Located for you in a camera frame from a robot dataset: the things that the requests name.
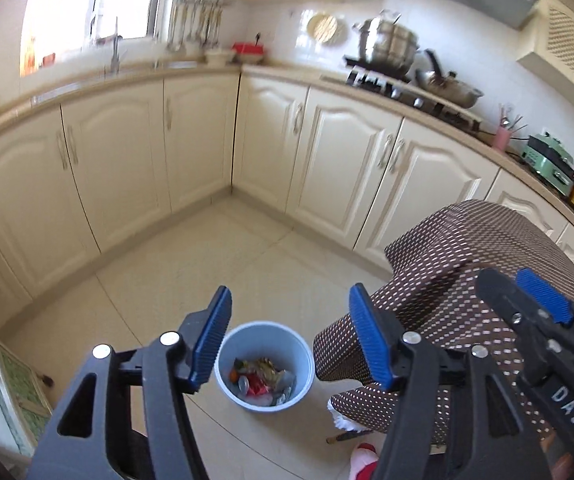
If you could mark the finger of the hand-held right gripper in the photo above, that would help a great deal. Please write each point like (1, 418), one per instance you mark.
(522, 325)
(547, 295)

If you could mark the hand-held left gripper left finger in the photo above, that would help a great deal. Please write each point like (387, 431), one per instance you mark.
(212, 335)

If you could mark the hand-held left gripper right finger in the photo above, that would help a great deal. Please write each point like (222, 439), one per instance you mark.
(372, 345)

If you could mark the dark green wrapper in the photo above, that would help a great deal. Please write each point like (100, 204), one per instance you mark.
(239, 363)

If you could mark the blue plastic bin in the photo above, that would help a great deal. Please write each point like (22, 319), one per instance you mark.
(267, 340)

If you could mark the clear printed plastic wrapper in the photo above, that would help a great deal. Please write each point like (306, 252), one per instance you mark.
(266, 366)

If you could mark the crushed red soda can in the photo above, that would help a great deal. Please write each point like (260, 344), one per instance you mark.
(254, 386)

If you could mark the clear dark wrapper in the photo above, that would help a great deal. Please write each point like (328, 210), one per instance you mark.
(286, 382)

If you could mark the person's right hand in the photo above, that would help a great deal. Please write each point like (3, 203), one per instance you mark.
(556, 460)

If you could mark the white table underlay cloth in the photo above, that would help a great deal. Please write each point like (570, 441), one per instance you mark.
(339, 417)

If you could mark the brown polka dot tablecloth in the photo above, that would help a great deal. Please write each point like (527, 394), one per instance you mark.
(442, 270)

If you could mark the red white slipper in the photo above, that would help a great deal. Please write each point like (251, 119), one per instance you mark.
(367, 465)

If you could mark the green electric grill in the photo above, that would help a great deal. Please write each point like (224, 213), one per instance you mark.
(547, 165)

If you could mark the pink utensil holder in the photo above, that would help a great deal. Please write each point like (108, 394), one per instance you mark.
(501, 140)

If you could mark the cream lower kitchen cabinets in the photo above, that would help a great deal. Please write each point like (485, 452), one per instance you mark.
(117, 160)

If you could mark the green patterned mat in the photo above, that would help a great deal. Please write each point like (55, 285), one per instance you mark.
(17, 395)

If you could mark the steel wok with lid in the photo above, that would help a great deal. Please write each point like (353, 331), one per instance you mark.
(449, 91)

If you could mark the black gas stove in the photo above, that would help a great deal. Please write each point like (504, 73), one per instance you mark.
(417, 102)

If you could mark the beige kitchen countertop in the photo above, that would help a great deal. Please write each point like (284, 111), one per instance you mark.
(277, 71)

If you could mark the black induction cooker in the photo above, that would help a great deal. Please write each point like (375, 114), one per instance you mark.
(362, 66)

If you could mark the red box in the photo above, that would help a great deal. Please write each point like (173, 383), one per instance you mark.
(247, 50)

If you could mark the steel faucet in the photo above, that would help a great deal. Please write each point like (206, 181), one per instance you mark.
(114, 55)

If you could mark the steel steamer pot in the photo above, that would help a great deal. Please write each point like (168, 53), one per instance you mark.
(384, 45)

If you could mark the row of hanging kitchen utensils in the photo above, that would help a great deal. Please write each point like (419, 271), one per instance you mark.
(192, 25)

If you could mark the cream round colander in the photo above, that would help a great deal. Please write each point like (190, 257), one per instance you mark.
(323, 27)

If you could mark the small red jar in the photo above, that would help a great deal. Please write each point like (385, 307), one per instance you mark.
(47, 59)

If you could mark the orange label jar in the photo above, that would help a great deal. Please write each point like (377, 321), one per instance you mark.
(30, 52)

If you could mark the sliding window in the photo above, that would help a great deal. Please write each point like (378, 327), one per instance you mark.
(67, 0)

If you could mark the cream lattice door wall cabinet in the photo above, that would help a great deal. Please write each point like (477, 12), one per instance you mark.
(567, 45)

